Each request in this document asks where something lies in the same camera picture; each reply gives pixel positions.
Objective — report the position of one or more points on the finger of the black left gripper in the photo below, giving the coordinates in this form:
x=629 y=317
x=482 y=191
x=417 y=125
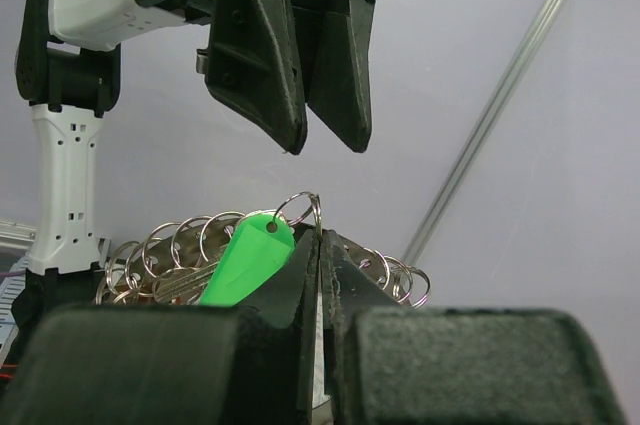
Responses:
x=333 y=38
x=253 y=67

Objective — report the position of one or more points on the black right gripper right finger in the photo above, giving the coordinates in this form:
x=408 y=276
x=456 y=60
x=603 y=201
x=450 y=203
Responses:
x=391 y=364

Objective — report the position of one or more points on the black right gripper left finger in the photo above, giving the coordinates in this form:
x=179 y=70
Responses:
x=151 y=364

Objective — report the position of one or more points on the grey disc with key rings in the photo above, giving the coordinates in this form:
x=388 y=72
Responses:
x=349 y=274

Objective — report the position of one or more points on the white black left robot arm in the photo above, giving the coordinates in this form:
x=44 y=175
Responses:
x=68 y=68

